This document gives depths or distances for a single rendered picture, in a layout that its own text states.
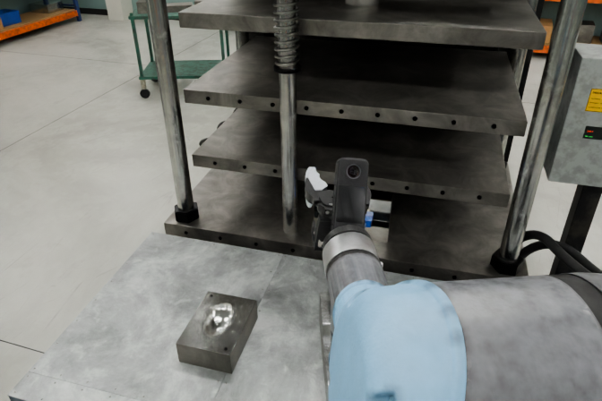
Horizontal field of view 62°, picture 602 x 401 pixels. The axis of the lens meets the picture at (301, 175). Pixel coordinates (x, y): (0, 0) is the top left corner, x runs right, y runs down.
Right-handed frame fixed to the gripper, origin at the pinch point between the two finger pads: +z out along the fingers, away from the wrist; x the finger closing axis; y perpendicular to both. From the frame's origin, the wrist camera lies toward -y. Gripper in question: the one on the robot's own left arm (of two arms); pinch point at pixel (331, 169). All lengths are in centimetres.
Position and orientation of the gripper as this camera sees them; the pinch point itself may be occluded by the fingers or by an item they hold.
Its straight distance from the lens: 86.8
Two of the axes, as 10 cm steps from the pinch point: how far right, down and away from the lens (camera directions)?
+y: -1.3, 8.7, 4.8
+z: -0.8, -4.9, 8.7
